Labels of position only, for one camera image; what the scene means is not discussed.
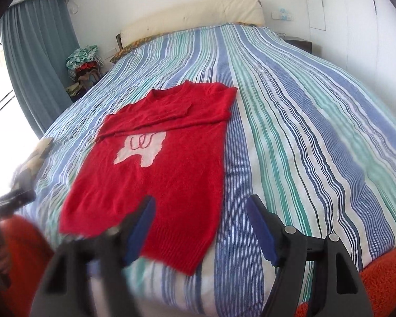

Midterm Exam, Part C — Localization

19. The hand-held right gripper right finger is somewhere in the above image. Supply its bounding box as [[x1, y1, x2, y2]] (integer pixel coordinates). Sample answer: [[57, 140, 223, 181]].
[[246, 194, 373, 317]]

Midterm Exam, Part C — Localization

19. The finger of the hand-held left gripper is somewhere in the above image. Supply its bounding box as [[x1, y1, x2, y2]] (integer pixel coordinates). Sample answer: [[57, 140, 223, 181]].
[[0, 188, 37, 210]]

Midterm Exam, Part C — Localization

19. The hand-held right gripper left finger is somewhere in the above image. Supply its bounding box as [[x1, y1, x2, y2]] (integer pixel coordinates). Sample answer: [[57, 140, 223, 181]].
[[30, 195, 157, 317]]

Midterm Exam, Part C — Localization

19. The red sweater with white animal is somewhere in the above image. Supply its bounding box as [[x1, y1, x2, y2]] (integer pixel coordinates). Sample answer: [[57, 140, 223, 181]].
[[58, 81, 238, 276]]

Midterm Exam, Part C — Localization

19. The pile of clothes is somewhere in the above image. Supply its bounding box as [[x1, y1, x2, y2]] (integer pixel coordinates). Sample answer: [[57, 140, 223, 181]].
[[65, 44, 105, 101]]

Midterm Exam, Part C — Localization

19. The beige patterned cushion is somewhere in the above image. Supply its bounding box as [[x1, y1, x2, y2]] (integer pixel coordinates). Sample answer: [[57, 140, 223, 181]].
[[11, 138, 55, 189]]

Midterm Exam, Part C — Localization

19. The window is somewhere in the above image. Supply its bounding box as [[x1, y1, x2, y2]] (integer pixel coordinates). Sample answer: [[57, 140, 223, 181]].
[[0, 33, 40, 146]]

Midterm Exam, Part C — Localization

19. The striped bed sheet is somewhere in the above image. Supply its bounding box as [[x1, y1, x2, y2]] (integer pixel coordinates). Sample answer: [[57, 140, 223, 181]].
[[16, 23, 396, 317]]

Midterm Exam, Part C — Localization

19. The orange-red fluffy bed cover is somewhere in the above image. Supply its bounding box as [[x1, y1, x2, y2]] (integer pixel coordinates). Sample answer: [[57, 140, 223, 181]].
[[0, 215, 396, 317]]

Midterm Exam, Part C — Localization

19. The blue-grey curtain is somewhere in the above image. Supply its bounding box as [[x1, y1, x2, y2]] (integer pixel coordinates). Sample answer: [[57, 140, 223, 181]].
[[2, 0, 81, 141]]

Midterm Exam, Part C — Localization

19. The yellow patterned pillow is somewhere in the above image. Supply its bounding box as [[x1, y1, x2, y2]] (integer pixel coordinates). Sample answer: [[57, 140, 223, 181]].
[[110, 35, 172, 63]]

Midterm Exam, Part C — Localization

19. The dark nightstand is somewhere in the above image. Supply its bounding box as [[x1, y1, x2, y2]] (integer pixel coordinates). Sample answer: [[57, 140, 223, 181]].
[[284, 36, 314, 55]]

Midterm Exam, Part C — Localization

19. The cream padded headboard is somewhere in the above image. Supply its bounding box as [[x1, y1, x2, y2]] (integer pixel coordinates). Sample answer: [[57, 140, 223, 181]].
[[119, 0, 265, 40]]

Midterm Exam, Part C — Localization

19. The white wardrobe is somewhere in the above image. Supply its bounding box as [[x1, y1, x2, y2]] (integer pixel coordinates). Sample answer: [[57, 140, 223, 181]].
[[300, 0, 396, 113]]

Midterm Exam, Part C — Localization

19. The wall socket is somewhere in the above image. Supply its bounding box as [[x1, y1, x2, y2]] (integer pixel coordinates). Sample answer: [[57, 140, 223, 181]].
[[272, 8, 293, 20]]

